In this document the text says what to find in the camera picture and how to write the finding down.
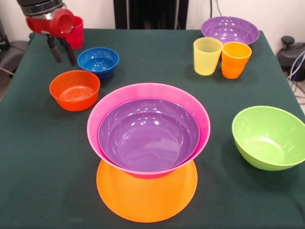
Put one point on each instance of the green plastic bowl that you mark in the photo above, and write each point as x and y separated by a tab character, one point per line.
262	140

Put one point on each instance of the dark green table cloth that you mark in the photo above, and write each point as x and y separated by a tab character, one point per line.
47	155

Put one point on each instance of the yellow plastic cup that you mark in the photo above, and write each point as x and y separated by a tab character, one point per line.
206	59

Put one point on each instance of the small blue plastic bowl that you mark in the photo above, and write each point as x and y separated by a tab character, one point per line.
97	62

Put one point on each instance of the red plastic cup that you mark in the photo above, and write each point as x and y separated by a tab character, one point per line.
78	38

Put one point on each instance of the small red-orange plastic bowl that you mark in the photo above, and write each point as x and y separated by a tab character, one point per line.
74	95

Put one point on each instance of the purple plastic bowl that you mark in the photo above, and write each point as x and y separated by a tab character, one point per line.
228	32
147	138

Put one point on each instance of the orange plastic cup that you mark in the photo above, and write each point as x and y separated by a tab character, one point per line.
234	64

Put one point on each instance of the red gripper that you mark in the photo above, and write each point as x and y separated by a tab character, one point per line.
43	26

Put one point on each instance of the large orange plastic bowl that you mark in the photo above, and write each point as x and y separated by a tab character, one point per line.
147	200

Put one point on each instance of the large pink plastic bowl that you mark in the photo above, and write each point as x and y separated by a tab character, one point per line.
147	91

